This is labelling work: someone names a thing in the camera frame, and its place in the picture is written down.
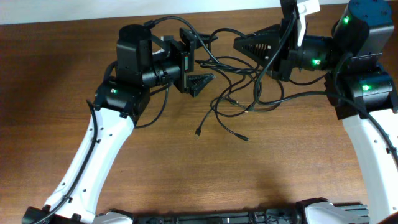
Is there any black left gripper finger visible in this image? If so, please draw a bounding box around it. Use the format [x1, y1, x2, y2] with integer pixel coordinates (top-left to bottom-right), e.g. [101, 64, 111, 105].
[187, 73, 216, 97]
[180, 28, 218, 49]

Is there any black cable bundle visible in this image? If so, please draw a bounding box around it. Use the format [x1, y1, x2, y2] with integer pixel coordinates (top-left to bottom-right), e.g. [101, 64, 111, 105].
[193, 27, 285, 142]

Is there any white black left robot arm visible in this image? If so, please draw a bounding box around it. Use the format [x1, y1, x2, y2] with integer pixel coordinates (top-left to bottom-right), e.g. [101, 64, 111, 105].
[22, 24, 216, 223]

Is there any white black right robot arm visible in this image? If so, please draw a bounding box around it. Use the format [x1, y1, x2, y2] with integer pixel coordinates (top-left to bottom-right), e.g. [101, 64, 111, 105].
[234, 1, 397, 223]

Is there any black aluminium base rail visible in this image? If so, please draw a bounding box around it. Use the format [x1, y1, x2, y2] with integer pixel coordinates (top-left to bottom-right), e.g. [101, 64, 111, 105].
[93, 198, 371, 224]

